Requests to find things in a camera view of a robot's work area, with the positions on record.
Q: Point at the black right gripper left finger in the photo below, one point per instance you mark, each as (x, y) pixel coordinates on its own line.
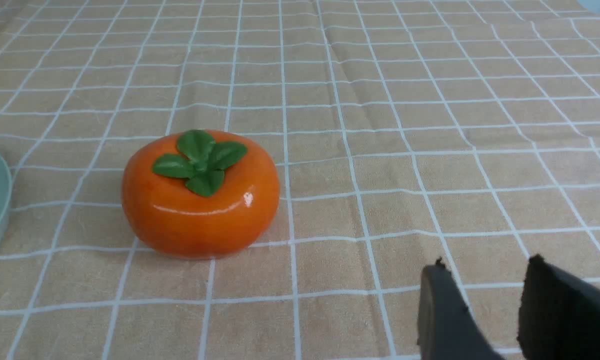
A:
(446, 329)

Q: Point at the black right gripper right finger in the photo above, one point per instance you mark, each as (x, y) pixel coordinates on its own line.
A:
(559, 315)

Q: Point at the beige checked tablecloth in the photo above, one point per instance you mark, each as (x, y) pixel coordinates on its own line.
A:
(401, 131)

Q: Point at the orange persimmon with green leaves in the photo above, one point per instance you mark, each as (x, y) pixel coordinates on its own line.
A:
(200, 194)

